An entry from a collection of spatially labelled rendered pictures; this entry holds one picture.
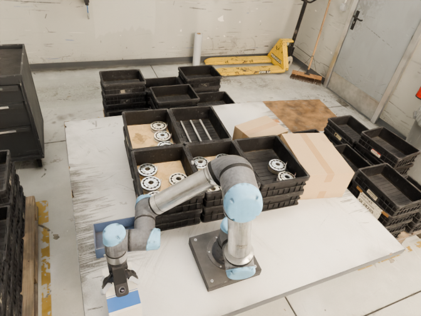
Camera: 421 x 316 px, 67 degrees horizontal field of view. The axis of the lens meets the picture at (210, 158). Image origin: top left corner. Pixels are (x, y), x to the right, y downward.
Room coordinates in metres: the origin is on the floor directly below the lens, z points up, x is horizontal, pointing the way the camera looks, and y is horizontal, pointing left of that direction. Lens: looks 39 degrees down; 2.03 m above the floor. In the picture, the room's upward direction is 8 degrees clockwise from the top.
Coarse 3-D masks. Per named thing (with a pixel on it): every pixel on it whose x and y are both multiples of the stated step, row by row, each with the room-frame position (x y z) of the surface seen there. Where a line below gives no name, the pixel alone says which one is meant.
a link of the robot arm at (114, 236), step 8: (112, 224) 0.68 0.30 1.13; (120, 224) 0.69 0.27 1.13; (104, 232) 0.65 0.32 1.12; (112, 232) 0.65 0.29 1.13; (120, 232) 0.65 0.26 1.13; (104, 240) 0.63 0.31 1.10; (112, 240) 0.62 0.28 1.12; (120, 240) 0.64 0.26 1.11; (112, 248) 0.62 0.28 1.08; (120, 248) 0.63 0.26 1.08; (112, 256) 0.62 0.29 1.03; (120, 256) 0.63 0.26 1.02
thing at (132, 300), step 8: (128, 264) 0.74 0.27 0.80; (104, 272) 0.69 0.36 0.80; (112, 288) 0.63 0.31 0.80; (128, 288) 0.64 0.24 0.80; (136, 288) 0.64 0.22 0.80; (112, 296) 0.60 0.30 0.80; (128, 296) 0.61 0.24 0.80; (136, 296) 0.61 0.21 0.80; (112, 304) 0.57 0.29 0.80; (120, 304) 0.57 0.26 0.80; (128, 304) 0.57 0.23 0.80; (136, 304) 0.58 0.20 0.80; (112, 312) 0.54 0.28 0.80; (120, 312) 0.54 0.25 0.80; (128, 312) 0.55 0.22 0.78; (136, 312) 0.57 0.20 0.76
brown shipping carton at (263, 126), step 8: (256, 120) 1.93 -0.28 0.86; (264, 120) 1.95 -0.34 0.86; (272, 120) 1.97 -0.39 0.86; (240, 128) 1.81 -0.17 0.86; (248, 128) 1.82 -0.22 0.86; (256, 128) 1.84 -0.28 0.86; (264, 128) 1.85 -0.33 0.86; (272, 128) 1.87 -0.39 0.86; (280, 128) 1.88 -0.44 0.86; (232, 136) 1.83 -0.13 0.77; (240, 136) 1.78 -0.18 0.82; (248, 136) 1.73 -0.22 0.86; (256, 136) 1.74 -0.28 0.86; (280, 136) 1.82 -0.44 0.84
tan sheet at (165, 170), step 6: (162, 162) 1.38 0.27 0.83; (168, 162) 1.39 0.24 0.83; (174, 162) 1.40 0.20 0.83; (180, 162) 1.40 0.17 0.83; (162, 168) 1.33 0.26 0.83; (168, 168) 1.34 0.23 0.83; (174, 168) 1.35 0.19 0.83; (180, 168) 1.36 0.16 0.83; (162, 174) 1.28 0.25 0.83; (168, 174) 1.29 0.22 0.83; (162, 180) 1.24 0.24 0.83; (168, 180) 1.25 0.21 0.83; (162, 186) 1.19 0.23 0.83; (168, 186) 1.20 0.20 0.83
